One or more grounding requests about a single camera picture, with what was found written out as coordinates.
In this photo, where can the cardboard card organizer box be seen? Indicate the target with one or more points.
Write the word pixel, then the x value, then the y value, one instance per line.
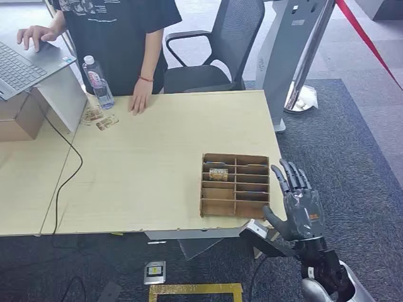
pixel 220 208

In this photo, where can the white slanted stand panel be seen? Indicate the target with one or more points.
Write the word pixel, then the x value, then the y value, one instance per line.
pixel 64 98

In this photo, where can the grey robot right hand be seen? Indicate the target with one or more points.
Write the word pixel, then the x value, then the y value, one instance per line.
pixel 302 212

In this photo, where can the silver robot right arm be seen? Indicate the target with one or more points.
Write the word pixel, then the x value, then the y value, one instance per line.
pixel 321 269

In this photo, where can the clear plastic water bottle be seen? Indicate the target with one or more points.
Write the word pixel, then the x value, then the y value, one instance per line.
pixel 99 83

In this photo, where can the red barrier belt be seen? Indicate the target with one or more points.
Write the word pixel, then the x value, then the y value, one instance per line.
pixel 365 37

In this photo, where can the silver square floor tag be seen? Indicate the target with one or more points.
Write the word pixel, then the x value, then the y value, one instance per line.
pixel 155 273

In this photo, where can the gold printed card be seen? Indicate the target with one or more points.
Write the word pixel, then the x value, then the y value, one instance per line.
pixel 218 174

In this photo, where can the silver laptop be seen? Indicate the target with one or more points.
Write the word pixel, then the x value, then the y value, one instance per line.
pixel 22 66

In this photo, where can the brown cardboard box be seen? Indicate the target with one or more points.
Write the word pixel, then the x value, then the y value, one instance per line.
pixel 22 118

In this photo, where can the person's right forearm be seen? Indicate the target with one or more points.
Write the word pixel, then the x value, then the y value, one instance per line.
pixel 59 26

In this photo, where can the person's right hand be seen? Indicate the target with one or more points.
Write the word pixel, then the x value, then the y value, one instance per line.
pixel 36 33

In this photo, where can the black office chair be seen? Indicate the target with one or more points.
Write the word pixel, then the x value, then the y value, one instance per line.
pixel 229 37

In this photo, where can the person's left forearm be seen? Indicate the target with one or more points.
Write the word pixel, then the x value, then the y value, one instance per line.
pixel 151 54

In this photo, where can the yellow floor tape frame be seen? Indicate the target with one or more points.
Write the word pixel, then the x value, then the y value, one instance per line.
pixel 195 289

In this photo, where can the person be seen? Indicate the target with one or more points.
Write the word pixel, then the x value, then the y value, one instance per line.
pixel 116 41

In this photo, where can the person's left hand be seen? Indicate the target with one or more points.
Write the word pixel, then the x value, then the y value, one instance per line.
pixel 140 96

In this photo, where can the grey table support frame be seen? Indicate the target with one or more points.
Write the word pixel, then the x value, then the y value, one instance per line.
pixel 195 244

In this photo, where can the grey kiosk stand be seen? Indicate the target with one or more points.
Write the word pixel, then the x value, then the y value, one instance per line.
pixel 283 50

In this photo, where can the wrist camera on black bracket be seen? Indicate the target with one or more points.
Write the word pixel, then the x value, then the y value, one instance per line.
pixel 261 244

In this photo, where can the grey cabinet base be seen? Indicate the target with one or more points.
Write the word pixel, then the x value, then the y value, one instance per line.
pixel 383 8

